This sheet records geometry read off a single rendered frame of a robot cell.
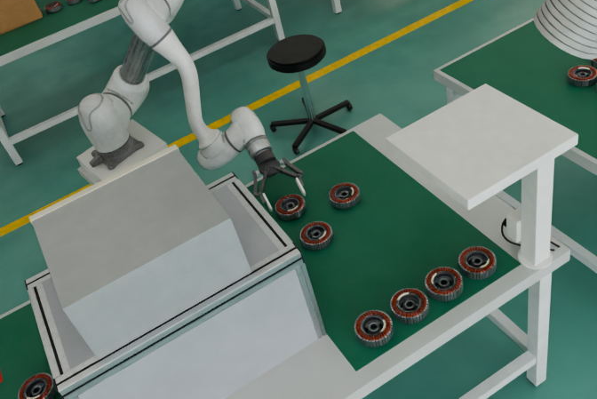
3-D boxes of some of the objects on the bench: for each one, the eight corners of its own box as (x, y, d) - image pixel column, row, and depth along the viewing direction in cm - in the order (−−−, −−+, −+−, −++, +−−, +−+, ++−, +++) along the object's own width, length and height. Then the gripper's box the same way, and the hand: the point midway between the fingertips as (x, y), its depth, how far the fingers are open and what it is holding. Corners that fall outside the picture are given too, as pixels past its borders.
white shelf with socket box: (401, 246, 215) (385, 138, 186) (489, 194, 224) (485, 83, 195) (474, 315, 189) (467, 201, 160) (569, 251, 199) (578, 133, 170)
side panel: (274, 283, 214) (250, 213, 194) (282, 278, 215) (258, 208, 195) (318, 339, 194) (295, 268, 174) (326, 334, 195) (305, 262, 175)
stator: (295, 244, 225) (292, 236, 223) (314, 223, 231) (312, 216, 229) (321, 255, 219) (318, 248, 217) (339, 234, 225) (338, 226, 222)
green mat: (222, 200, 252) (222, 200, 252) (353, 131, 268) (353, 130, 268) (356, 371, 183) (355, 371, 183) (521, 264, 199) (521, 263, 199)
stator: (272, 208, 242) (269, 201, 240) (298, 195, 244) (297, 188, 242) (283, 226, 234) (282, 219, 231) (311, 212, 236) (309, 205, 233)
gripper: (291, 145, 252) (317, 192, 244) (233, 171, 247) (258, 219, 240) (292, 137, 245) (319, 184, 237) (231, 163, 240) (257, 213, 233)
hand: (286, 199), depth 239 cm, fingers open, 13 cm apart
